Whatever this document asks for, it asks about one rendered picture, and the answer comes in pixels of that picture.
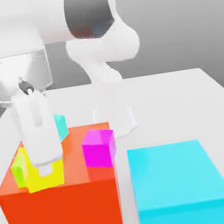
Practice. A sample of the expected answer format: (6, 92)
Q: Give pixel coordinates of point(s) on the small lime green cube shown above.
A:
(18, 174)

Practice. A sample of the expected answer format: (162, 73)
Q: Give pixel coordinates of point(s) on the large cyan box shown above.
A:
(174, 175)

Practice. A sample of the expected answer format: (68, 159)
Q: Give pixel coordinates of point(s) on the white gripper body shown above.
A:
(39, 143)

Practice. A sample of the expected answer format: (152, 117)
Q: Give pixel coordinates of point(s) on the small cyan cube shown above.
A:
(61, 125)

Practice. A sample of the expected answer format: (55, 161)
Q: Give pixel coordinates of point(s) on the small yellow cube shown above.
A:
(45, 182)

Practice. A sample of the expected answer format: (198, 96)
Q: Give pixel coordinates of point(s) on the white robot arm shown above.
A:
(50, 22)

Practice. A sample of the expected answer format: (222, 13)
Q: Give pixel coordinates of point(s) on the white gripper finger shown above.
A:
(45, 170)

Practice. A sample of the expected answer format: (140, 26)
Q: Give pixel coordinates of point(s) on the small magenta cube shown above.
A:
(97, 154)

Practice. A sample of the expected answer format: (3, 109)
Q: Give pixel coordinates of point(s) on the large orange box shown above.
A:
(63, 216)

